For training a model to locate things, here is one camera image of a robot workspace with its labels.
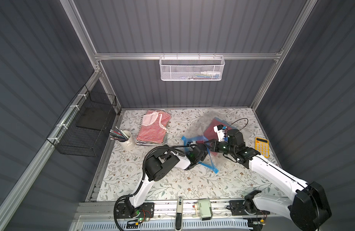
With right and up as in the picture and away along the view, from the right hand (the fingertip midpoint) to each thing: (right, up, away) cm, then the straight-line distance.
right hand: (206, 143), depth 79 cm
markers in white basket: (+4, +42, +13) cm, 44 cm away
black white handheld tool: (-15, -33, -9) cm, 38 cm away
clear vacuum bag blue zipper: (+8, +9, +33) cm, 35 cm away
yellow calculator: (+42, -4, +18) cm, 46 cm away
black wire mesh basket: (-66, +8, -6) cm, 66 cm away
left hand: (+7, -6, +13) cm, 16 cm away
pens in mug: (-54, +3, +13) cm, 55 cm away
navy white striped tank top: (-33, -3, +18) cm, 38 cm away
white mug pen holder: (-47, -3, +12) cm, 49 cm away
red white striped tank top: (-34, +8, +26) cm, 44 cm away
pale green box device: (-2, -31, -9) cm, 33 cm away
